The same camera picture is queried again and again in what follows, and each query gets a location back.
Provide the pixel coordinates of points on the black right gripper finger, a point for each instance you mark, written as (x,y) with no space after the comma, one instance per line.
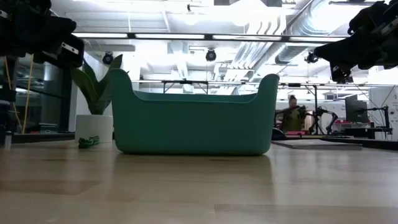
(339,53)

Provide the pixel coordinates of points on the dark storage box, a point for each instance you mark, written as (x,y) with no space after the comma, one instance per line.
(45,128)

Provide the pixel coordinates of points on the teal plastic storage bin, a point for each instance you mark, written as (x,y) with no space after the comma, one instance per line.
(192,124)

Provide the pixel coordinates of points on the grey flat mat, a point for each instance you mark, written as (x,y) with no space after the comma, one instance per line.
(317,144)

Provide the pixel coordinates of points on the grey metal cylinder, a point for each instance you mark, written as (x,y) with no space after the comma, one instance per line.
(7,139)

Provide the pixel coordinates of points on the person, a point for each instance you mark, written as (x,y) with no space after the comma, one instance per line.
(292,116)

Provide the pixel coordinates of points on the black track spotlight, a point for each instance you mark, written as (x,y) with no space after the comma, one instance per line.
(211,55)
(311,57)
(108,58)

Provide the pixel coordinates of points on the white plant pot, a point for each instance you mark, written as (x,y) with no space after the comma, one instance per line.
(93,127)

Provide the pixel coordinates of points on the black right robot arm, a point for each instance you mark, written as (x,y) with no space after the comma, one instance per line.
(373,15)

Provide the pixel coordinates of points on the long ceiling light strip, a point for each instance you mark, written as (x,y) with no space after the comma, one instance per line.
(169,36)

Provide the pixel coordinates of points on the black computer monitor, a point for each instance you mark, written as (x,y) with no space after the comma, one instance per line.
(356,109)

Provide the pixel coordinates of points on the green snake plant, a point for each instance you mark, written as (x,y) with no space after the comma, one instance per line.
(93,90)

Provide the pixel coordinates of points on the silver ventilation duct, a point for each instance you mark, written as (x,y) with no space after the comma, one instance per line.
(295,53)

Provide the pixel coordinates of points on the background robot arms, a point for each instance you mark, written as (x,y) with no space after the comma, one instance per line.
(323,119)

